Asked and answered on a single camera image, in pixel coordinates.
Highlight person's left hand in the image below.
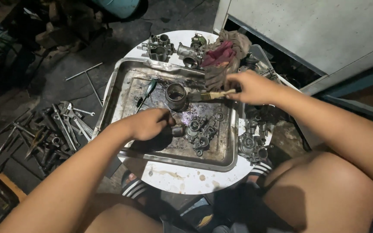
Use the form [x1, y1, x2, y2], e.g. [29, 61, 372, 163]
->
[125, 108, 176, 142]

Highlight person's right hand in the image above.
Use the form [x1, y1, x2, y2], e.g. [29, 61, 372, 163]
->
[225, 70, 283, 106]

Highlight small metal carburetor part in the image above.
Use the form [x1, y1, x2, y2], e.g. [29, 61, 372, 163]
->
[170, 126, 186, 138]

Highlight wooden handle paintbrush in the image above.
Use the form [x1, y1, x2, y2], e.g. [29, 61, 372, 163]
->
[188, 89, 237, 103]

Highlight metal float bowl cup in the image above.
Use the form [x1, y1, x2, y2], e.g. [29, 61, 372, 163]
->
[165, 83, 188, 111]

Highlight dirty metal tray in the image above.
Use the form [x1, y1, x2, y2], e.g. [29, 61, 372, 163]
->
[91, 58, 241, 172]

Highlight disassembled carburetor body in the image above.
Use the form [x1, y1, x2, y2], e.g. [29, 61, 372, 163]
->
[185, 116, 218, 158]

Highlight carburetor with round opening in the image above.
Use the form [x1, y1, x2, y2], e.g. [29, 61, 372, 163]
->
[176, 33, 207, 69]

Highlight grey metal carburetor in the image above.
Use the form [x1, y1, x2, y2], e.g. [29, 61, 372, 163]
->
[137, 33, 177, 63]

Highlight striped black sandal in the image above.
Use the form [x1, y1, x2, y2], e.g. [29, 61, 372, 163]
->
[121, 170, 149, 200]
[249, 160, 274, 177]

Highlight brown and red rag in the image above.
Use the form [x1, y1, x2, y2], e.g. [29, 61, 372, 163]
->
[201, 29, 252, 93]

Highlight dirty dark carburetor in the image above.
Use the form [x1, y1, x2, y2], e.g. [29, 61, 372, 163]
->
[238, 113, 270, 165]

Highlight person's left leg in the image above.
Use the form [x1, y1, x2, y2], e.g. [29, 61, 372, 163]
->
[84, 194, 165, 233]

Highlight person's leg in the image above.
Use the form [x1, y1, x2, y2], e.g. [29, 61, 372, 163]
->
[84, 194, 165, 233]
[264, 151, 373, 233]

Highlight clear plastic container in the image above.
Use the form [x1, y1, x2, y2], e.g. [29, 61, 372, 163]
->
[243, 44, 282, 85]

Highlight pile of wrenches and tools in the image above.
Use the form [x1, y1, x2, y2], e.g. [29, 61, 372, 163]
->
[0, 100, 96, 177]

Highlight black shorts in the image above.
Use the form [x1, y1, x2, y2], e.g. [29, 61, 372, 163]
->
[159, 183, 307, 233]

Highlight blue barrel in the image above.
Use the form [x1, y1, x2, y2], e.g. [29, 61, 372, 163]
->
[91, 0, 142, 19]

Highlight heap of wood and junk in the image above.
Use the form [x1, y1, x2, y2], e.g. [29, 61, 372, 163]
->
[0, 0, 113, 67]

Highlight white cabinet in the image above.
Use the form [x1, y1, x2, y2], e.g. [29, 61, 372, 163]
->
[212, 0, 373, 96]

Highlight person's right leg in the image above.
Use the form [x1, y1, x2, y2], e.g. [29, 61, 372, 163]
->
[264, 151, 373, 233]

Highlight green handle screwdriver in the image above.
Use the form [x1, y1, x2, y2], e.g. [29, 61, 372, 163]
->
[136, 79, 157, 114]

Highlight metal T-handle wrench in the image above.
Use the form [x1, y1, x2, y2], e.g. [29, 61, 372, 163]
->
[65, 62, 105, 107]

